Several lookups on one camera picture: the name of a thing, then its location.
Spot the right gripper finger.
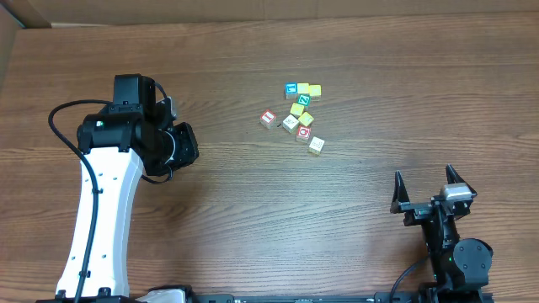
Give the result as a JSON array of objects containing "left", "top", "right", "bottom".
[
  {"left": 446, "top": 164, "right": 477, "bottom": 198},
  {"left": 390, "top": 171, "right": 410, "bottom": 214}
]

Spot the white dotted wooden block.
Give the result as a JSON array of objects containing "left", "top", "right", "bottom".
[{"left": 308, "top": 136, "right": 325, "bottom": 155}]

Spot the red Q letter block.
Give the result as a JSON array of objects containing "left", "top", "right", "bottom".
[{"left": 296, "top": 125, "right": 312, "bottom": 143}]

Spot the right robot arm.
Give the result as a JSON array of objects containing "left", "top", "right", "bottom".
[{"left": 387, "top": 164, "right": 494, "bottom": 303}]

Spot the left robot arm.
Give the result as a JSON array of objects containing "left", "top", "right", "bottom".
[{"left": 48, "top": 74, "right": 199, "bottom": 302}]

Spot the red I letter block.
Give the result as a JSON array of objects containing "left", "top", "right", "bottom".
[{"left": 260, "top": 109, "right": 277, "bottom": 129}]

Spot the white picture block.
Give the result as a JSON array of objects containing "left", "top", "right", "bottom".
[{"left": 282, "top": 114, "right": 300, "bottom": 134}]

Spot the yellow block middle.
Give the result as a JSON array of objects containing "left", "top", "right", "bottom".
[{"left": 290, "top": 103, "right": 305, "bottom": 118}]

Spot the yellow block lower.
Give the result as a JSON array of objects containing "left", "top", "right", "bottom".
[{"left": 298, "top": 112, "right": 314, "bottom": 127}]

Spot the blue letter block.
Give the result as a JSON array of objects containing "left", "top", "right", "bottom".
[{"left": 285, "top": 82, "right": 298, "bottom": 99}]

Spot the green Z letter block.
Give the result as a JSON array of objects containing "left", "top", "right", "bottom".
[{"left": 296, "top": 94, "right": 312, "bottom": 109}]

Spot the pale yellow block top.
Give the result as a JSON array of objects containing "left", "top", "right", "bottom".
[{"left": 297, "top": 82, "right": 310, "bottom": 94}]

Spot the yellow block top right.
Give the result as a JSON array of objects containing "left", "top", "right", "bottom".
[{"left": 308, "top": 84, "right": 322, "bottom": 100}]

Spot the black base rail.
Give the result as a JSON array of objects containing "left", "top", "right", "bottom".
[{"left": 142, "top": 285, "right": 494, "bottom": 303}]

